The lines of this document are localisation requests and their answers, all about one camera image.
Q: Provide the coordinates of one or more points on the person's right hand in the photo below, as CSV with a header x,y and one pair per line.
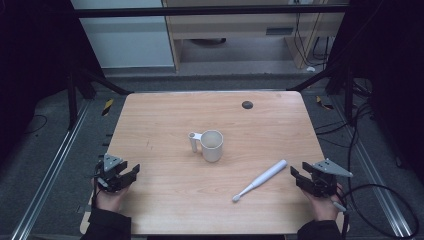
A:
x,y
321,207

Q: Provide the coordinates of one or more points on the white cabinet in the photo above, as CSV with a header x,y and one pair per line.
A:
x,y
126,43

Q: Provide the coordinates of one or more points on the small white floor object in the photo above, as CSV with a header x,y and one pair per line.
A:
x,y
310,69

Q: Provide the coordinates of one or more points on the dark round table grommet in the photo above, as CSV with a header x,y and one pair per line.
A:
x,y
247,105

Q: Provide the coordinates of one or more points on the aluminium floor rail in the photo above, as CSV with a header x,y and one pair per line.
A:
x,y
375,180
50,180

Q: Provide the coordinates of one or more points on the black metal stand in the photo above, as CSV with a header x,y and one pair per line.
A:
x,y
71,100
349,96

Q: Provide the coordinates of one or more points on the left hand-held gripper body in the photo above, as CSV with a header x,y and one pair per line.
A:
x,y
107,176

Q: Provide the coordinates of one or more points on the yellow black striped tape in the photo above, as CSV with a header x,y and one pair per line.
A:
x,y
323,103
107,107

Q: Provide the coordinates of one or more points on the white electric toothbrush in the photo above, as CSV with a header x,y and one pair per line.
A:
x,y
263,179

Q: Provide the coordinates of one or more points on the dark curtain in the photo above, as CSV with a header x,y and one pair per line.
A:
x,y
396,66
30,66

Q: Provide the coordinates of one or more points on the black horizontal frame bar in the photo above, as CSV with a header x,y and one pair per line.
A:
x,y
200,11

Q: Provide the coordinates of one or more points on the person's left hand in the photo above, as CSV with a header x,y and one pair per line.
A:
x,y
110,201

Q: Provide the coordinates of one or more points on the light wooden desk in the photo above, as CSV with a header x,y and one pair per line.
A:
x,y
233,28

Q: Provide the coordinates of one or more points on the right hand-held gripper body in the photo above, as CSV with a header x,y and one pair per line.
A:
x,y
324,181

